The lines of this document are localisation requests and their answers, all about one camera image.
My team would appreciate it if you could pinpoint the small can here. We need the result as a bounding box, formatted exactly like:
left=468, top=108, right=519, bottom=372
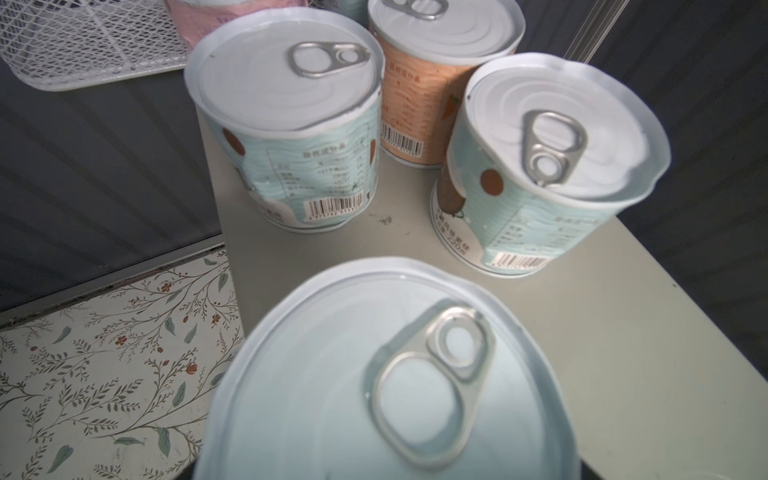
left=193, top=257, right=581, bottom=479

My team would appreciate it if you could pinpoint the light blue labelled can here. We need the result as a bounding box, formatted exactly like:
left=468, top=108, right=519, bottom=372
left=184, top=7, right=385, bottom=233

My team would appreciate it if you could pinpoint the white lidded can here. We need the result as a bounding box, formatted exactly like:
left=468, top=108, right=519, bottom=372
left=430, top=53, right=671, bottom=278

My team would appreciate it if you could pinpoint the orange labelled can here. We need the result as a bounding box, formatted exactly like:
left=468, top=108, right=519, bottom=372
left=368, top=0, right=526, bottom=169

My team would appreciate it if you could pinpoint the pink labelled can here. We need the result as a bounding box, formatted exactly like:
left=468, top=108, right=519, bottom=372
left=165, top=0, right=309, bottom=49

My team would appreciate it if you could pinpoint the white metal cabinet counter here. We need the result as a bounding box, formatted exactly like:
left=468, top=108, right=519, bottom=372
left=194, top=127, right=767, bottom=479

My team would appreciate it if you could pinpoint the white wire mesh basket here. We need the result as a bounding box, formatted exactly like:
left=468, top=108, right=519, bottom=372
left=1, top=0, right=187, bottom=92

